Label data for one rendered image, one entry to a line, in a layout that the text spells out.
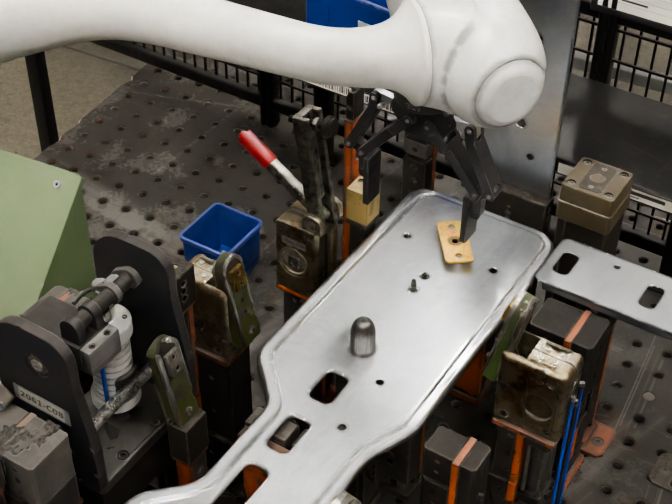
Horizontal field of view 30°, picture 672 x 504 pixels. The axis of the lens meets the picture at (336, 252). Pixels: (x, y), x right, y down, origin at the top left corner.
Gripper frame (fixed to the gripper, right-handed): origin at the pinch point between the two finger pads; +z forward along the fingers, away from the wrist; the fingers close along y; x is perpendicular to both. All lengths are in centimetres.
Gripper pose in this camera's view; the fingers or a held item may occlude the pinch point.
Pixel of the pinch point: (418, 210)
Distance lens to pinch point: 154.0
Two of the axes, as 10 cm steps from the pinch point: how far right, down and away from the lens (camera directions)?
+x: 5.3, -5.5, 6.4
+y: 8.5, 3.6, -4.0
